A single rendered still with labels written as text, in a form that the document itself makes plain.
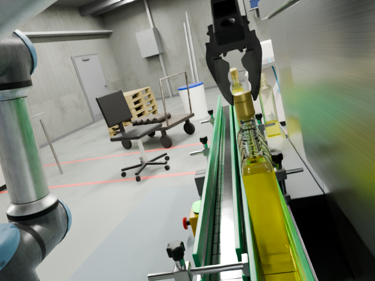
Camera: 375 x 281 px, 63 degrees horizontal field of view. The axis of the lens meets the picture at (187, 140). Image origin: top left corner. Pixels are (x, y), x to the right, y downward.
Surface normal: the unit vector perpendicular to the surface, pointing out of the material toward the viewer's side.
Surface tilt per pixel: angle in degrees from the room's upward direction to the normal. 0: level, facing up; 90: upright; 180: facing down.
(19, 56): 100
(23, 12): 151
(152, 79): 90
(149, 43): 90
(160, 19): 90
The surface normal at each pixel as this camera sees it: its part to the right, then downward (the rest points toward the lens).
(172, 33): -0.33, 0.33
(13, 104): 0.66, 0.16
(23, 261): 0.96, -0.19
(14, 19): 0.36, 0.90
